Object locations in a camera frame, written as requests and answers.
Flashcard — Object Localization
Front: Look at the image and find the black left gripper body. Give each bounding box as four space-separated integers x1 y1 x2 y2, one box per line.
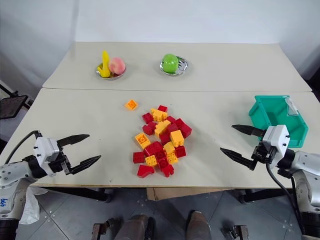
48 142 74 176

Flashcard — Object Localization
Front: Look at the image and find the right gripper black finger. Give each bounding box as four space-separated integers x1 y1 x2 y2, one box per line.
231 124 267 138
219 147 257 172

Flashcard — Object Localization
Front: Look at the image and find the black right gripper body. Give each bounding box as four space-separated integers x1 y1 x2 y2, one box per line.
251 140 274 166

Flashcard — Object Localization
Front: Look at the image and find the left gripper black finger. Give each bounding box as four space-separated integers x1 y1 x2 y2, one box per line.
56 134 91 151
70 154 102 175

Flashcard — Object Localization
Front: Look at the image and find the brown cardboard box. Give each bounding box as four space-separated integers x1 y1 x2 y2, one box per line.
145 187 228 202

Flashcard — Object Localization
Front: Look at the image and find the green plastic bin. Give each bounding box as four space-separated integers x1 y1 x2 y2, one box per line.
247 94 309 149

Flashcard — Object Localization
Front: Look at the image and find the clear label holder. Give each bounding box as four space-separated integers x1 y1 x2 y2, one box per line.
284 95 300 117

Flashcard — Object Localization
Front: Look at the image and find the white plastic bag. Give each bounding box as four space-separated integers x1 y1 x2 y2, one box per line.
18 187 49 225

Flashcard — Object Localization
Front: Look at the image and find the black metal stand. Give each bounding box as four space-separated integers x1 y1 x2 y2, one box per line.
0 79 35 121

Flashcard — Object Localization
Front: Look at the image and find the silver metal plate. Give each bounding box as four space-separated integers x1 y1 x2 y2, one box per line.
159 55 190 76
94 63 127 81

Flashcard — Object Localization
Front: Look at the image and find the dark rounded shape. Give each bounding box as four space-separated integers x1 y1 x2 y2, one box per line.
185 210 213 240
112 213 156 240

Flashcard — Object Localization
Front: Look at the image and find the yellow toy banana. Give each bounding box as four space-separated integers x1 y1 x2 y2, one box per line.
96 50 112 79

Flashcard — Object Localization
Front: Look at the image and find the pink toy peach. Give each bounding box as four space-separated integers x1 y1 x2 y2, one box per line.
107 57 127 76

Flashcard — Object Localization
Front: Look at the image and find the green toy apple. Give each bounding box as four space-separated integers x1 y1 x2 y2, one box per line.
161 52 180 74

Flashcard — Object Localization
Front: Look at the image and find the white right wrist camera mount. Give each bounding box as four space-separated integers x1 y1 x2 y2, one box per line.
262 124 291 168

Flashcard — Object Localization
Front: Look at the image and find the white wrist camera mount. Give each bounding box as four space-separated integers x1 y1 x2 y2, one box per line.
262 124 291 168
33 136 61 178

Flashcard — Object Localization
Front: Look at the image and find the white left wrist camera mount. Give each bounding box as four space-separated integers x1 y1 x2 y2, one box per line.
33 136 61 178

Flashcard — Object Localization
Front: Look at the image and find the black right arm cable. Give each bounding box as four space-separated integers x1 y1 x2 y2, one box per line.
265 161 305 227

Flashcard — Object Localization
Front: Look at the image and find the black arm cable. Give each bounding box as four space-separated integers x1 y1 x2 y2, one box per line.
265 161 305 227
4 130 43 165

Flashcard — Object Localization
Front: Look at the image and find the black table frame bar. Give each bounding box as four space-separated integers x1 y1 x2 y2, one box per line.
238 188 297 205
32 186 113 204

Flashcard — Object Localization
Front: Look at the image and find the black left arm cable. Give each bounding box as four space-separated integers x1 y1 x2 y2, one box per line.
4 130 43 165

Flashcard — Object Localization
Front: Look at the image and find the rusty metal bracket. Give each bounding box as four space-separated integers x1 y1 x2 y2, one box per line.
220 224 249 240
91 217 119 240

